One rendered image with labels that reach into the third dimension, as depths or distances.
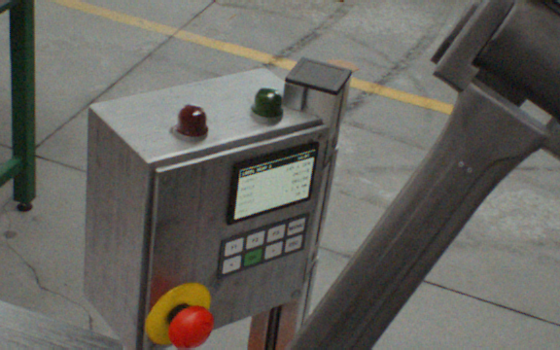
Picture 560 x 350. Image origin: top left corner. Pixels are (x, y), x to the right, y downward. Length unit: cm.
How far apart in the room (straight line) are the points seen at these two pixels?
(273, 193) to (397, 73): 352
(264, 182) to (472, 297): 237
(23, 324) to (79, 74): 251
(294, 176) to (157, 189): 13
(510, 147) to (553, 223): 289
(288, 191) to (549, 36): 25
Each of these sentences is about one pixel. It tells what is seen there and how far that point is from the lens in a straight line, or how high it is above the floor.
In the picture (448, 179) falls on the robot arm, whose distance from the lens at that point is 69.
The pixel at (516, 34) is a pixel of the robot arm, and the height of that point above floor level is 161.
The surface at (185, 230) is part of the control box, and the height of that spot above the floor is 141.
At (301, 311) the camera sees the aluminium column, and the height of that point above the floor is 127.
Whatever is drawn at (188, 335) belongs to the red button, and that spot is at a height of 133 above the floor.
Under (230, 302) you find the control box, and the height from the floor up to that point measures 132.
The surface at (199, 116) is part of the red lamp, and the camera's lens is 76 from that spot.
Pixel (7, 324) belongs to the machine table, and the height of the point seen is 83.
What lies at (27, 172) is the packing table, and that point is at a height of 15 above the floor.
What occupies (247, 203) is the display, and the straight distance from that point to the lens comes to 80.
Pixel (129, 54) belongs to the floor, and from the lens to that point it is 418.
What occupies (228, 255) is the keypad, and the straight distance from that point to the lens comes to 83.
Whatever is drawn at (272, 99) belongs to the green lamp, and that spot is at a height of 149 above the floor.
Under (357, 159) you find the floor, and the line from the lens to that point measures 366.
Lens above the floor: 187
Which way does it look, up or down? 33 degrees down
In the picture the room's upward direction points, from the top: 8 degrees clockwise
